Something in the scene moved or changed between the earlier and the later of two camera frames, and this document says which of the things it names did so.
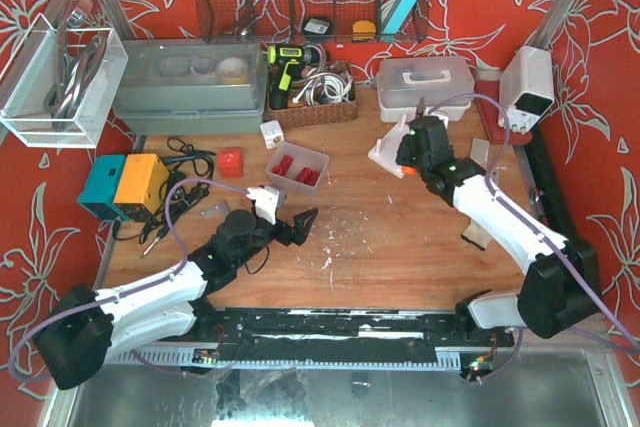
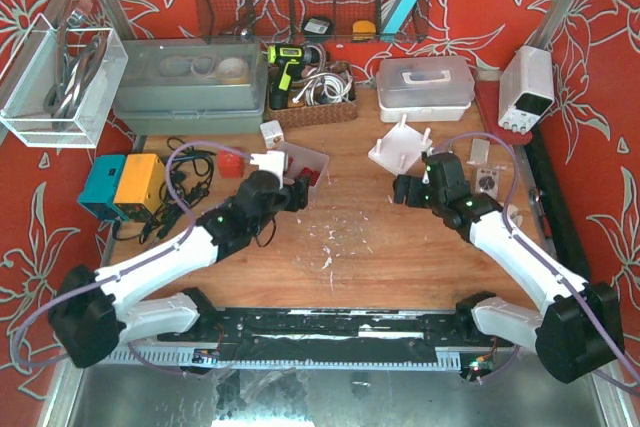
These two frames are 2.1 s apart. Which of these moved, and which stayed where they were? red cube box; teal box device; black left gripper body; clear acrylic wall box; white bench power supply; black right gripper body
Moved: black left gripper body; black right gripper body
Stayed: red cube box; clear acrylic wall box; teal box device; white bench power supply
